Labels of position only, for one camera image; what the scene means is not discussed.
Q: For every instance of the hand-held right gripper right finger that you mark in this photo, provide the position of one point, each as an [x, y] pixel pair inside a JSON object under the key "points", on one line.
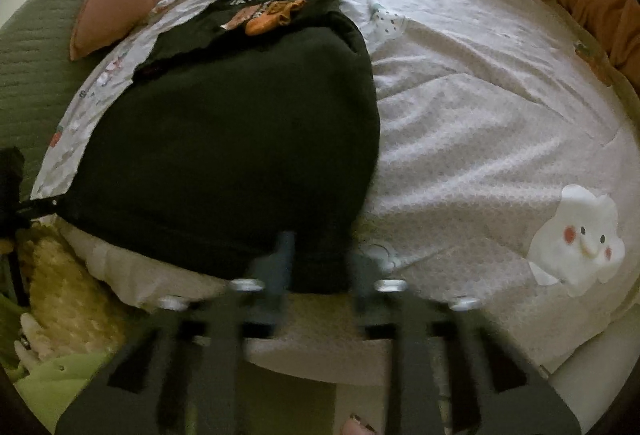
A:
{"points": [[362, 280]]}

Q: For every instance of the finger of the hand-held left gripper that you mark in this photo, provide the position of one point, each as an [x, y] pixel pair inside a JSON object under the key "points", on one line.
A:
{"points": [[42, 207]]}

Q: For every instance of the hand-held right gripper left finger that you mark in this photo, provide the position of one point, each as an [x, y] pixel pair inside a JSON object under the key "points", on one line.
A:
{"points": [[282, 265]]}

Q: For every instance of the black sweater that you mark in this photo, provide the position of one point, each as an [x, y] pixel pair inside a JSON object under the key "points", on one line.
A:
{"points": [[225, 140]]}

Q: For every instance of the white mattress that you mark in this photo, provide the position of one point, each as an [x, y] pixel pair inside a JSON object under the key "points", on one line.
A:
{"points": [[320, 330]]}

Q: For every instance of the yellow fluffy rug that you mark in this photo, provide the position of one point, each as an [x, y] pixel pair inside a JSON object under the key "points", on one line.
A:
{"points": [[70, 300]]}

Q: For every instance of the grey quilted headboard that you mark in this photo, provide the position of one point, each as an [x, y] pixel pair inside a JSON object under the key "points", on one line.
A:
{"points": [[30, 80]]}

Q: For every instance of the person's foot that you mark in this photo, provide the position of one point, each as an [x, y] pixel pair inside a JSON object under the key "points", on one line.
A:
{"points": [[357, 426]]}

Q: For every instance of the green plush cloth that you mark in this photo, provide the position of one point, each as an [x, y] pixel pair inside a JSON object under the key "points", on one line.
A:
{"points": [[45, 385]]}

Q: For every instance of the white printed bed sheet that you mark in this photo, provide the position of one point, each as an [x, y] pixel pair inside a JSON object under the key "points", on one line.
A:
{"points": [[475, 115]]}

